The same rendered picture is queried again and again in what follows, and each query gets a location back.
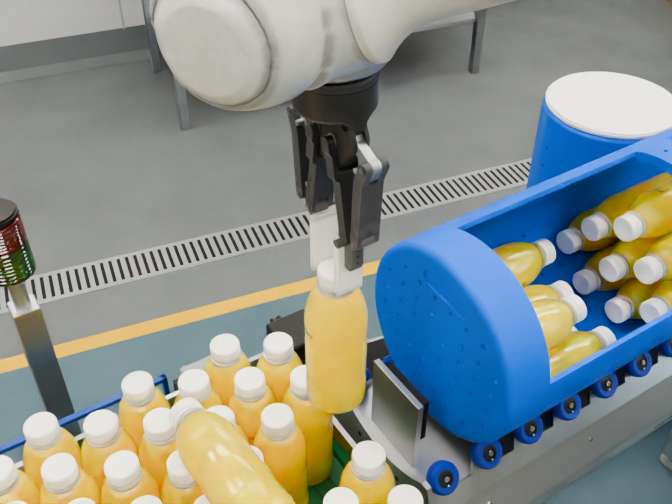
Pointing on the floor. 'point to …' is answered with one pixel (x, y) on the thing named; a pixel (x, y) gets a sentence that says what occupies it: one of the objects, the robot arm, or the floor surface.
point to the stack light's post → (41, 358)
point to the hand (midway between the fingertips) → (336, 252)
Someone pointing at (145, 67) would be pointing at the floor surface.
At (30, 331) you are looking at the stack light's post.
